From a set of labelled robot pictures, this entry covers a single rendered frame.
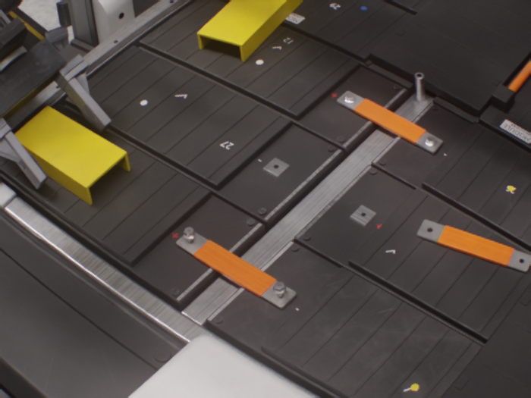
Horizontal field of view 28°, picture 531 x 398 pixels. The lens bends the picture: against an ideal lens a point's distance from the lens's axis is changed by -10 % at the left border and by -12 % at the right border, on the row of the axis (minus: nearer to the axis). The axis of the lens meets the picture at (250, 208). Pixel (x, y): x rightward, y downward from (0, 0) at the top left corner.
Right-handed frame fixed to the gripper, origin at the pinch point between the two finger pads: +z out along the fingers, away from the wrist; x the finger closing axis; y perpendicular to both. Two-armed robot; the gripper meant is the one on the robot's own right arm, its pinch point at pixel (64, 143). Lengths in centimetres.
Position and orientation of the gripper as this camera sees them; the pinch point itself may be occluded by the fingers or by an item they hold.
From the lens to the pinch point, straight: 141.2
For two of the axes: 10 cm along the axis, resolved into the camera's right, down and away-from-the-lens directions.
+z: 6.7, 7.4, 0.1
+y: -3.5, 3.1, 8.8
